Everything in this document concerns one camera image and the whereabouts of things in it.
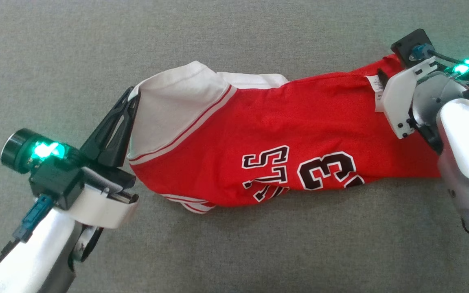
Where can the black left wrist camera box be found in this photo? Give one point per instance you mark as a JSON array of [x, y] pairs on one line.
[[55, 185]]

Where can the red basketball jersey white trim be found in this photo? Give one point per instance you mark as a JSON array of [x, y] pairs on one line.
[[299, 122]]

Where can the grey fabric sofa seat cushion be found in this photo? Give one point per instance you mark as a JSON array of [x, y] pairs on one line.
[[234, 252]]

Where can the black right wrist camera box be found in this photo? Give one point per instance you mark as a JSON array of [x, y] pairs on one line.
[[405, 47]]

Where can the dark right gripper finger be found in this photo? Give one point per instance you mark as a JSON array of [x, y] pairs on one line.
[[382, 78]]

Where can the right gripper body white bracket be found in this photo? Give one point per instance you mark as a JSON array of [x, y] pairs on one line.
[[397, 101]]

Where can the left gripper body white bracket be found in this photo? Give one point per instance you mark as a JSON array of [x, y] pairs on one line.
[[104, 207]]

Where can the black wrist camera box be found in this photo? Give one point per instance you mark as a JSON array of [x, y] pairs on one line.
[[405, 47], [55, 185]]

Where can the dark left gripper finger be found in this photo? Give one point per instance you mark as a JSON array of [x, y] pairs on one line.
[[98, 140], [120, 142]]

